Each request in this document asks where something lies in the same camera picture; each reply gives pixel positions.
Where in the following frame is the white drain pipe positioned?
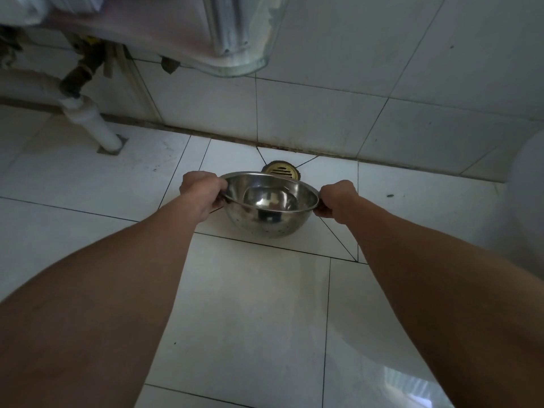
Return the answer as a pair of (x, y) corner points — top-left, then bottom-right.
(0, 70), (125, 154)

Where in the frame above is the person's right hand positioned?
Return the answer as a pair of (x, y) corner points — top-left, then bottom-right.
(313, 180), (360, 226)

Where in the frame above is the stainless steel bowl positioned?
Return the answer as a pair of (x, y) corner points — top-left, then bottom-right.
(219, 171), (320, 239)

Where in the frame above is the person's left forearm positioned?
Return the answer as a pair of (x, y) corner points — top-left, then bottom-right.
(0, 199), (207, 408)

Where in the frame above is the frosted glass lower shelf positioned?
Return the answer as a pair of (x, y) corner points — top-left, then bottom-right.
(42, 0), (291, 78)

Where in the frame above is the brass floor drain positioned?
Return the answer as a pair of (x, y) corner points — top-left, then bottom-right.
(262, 160), (301, 181)

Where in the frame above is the white toilet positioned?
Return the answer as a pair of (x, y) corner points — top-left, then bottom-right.
(488, 131), (544, 282)

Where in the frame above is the person's right forearm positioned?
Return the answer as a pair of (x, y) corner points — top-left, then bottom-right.
(339, 201), (544, 408)

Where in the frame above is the rusty pipe fitting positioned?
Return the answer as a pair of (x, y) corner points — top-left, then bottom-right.
(59, 36), (108, 99)

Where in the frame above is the person's left hand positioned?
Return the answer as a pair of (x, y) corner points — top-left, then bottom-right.
(179, 171), (229, 224)

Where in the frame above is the chrome vanity leg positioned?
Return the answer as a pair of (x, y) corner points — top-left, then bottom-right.
(203, 0), (252, 57)

